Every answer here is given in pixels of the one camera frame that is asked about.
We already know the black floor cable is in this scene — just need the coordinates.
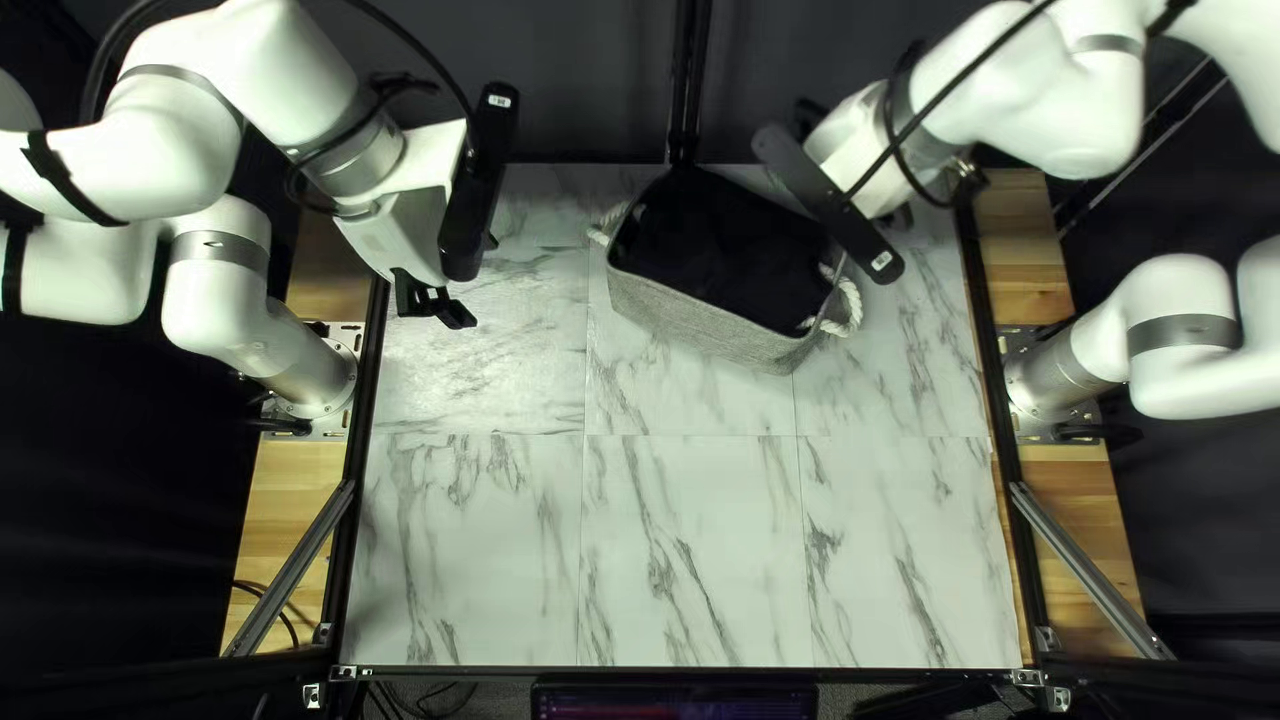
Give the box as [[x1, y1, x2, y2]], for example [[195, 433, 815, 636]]
[[232, 578, 301, 651]]

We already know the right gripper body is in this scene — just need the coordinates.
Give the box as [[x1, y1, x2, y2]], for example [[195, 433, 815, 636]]
[[803, 80, 936, 216]]

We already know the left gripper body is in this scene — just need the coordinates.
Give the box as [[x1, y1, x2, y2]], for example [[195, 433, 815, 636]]
[[335, 120, 471, 289]]

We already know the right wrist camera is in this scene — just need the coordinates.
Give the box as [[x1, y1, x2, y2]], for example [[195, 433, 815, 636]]
[[752, 125, 906, 286]]

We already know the laptop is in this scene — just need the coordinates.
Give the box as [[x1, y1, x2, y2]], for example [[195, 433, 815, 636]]
[[530, 680, 821, 720]]

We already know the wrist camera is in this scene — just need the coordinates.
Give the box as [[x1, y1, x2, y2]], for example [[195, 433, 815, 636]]
[[752, 125, 906, 286], [438, 83, 519, 283]]

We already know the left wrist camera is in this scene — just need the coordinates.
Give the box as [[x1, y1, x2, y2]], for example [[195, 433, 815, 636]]
[[438, 83, 519, 283]]

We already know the grey fabric basket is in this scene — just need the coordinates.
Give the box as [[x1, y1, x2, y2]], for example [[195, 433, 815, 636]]
[[587, 165, 864, 376]]

